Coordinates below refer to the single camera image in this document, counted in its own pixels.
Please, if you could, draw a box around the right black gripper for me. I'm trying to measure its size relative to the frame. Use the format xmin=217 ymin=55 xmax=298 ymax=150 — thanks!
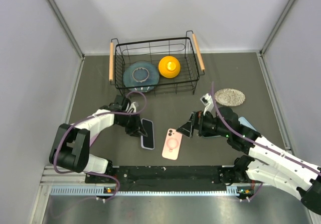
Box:
xmin=177 ymin=107 xmax=230 ymax=138

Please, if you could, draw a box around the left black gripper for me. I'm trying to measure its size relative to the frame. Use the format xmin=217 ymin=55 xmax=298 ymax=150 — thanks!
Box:
xmin=116 ymin=111 xmax=146 ymax=138

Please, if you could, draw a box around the blue smartphone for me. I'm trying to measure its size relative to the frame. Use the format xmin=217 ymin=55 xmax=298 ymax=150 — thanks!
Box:
xmin=141 ymin=120 xmax=153 ymax=148

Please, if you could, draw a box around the lavender phone case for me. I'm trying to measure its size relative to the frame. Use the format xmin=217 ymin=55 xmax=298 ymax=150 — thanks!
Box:
xmin=140 ymin=118 xmax=154 ymax=150

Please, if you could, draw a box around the pink phone case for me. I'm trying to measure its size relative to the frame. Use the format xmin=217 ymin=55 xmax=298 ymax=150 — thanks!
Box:
xmin=162 ymin=129 xmax=183 ymax=160

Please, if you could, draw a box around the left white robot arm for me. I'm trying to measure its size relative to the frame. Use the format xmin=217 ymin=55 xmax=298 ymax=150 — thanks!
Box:
xmin=49 ymin=95 xmax=147 ymax=182

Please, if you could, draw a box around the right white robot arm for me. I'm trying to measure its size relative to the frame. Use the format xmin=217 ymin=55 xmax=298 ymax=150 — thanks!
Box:
xmin=177 ymin=94 xmax=320 ymax=214

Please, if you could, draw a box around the light blue phone case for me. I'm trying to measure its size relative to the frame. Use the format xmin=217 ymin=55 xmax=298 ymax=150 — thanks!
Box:
xmin=238 ymin=117 xmax=256 ymax=131

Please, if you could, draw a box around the speckled round coaster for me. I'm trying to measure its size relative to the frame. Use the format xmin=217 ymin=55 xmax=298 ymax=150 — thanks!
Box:
xmin=214 ymin=88 xmax=246 ymax=107

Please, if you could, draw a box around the blue ceramic plate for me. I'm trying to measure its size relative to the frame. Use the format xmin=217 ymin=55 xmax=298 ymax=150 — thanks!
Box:
xmin=123 ymin=61 xmax=160 ymax=92

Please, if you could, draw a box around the yellow ribbed bowl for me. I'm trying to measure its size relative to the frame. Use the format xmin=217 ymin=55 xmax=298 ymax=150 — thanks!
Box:
xmin=158 ymin=55 xmax=181 ymax=78

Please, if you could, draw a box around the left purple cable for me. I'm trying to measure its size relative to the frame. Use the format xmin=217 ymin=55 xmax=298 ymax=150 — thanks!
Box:
xmin=54 ymin=91 xmax=148 ymax=175

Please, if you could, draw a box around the purple cable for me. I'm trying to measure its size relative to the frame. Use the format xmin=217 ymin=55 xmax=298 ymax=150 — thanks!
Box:
xmin=54 ymin=91 xmax=148 ymax=175
xmin=211 ymin=81 xmax=321 ymax=177

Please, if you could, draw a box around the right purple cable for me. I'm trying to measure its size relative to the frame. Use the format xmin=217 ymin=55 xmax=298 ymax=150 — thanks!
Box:
xmin=211 ymin=81 xmax=321 ymax=177

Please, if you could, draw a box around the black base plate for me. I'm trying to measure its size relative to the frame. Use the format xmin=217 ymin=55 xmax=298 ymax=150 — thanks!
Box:
xmin=85 ymin=165 xmax=254 ymax=192

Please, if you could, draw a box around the black wire basket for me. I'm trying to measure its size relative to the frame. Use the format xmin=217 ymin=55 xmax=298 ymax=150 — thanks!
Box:
xmin=108 ymin=30 xmax=205 ymax=95

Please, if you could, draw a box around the slotted cable duct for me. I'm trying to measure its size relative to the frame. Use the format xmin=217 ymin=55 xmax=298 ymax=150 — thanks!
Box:
xmin=50 ymin=186 xmax=239 ymax=196

